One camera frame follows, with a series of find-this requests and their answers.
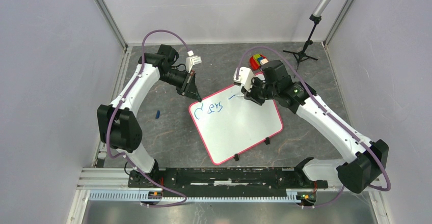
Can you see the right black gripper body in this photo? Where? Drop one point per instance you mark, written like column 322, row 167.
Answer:
column 258, row 91

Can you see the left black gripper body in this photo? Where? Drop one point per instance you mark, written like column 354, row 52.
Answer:
column 182, row 89

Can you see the pink framed whiteboard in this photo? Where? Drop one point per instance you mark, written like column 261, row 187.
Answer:
column 229, row 125

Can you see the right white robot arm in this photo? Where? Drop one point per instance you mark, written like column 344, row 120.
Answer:
column 362, row 162

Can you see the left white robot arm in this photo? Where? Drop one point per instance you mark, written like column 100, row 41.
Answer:
column 118, row 126

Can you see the colourful toy brick stack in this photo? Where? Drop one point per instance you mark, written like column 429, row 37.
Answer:
column 256, row 61

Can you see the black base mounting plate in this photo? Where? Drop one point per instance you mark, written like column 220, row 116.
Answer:
column 233, row 181

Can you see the black tripod stand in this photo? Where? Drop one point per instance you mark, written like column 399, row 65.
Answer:
column 316, row 18

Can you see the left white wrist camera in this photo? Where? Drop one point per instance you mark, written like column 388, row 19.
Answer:
column 192, row 60

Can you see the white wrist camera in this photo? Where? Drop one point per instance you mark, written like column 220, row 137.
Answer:
column 192, row 60
column 243, row 77

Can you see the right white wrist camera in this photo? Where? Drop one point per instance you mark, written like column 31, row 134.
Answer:
column 243, row 77

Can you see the grey slotted cable duct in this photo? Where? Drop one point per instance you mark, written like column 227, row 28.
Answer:
column 155, row 197

